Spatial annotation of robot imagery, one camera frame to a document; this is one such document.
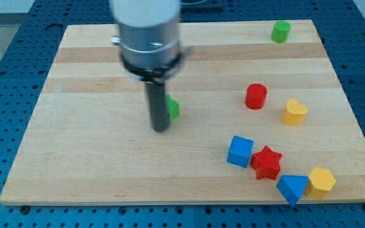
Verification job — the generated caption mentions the red star block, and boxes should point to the red star block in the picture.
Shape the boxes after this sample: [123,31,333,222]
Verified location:
[250,145,283,180]

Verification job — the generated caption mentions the blue triangle block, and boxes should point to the blue triangle block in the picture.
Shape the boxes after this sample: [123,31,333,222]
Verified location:
[276,175,309,208]

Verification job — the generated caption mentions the yellow hexagon block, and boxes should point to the yellow hexagon block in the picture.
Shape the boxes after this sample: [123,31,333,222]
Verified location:
[304,167,336,200]

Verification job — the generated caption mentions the green cylinder block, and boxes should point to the green cylinder block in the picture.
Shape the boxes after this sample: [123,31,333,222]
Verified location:
[271,20,291,43]

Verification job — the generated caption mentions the light wooden board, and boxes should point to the light wooden board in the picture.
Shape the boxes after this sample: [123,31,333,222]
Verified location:
[0,20,365,206]

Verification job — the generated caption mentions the blue cube block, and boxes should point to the blue cube block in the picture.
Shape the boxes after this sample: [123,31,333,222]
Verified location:
[227,136,254,168]

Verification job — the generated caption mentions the black cable clamp ring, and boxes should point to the black cable clamp ring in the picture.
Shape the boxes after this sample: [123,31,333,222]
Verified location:
[118,46,193,86]

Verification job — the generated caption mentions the green star block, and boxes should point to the green star block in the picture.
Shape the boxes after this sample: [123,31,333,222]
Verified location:
[167,94,179,123]

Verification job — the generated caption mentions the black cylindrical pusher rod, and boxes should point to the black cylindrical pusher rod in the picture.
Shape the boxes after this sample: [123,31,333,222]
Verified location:
[146,83,170,132]

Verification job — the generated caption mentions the yellow heart block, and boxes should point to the yellow heart block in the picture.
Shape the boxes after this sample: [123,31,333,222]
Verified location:
[282,98,309,125]

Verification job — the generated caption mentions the red cylinder block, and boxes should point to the red cylinder block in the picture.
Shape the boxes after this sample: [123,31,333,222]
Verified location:
[245,84,268,110]

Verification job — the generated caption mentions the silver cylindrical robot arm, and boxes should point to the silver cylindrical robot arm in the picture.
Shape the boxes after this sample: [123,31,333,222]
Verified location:
[109,0,190,132]

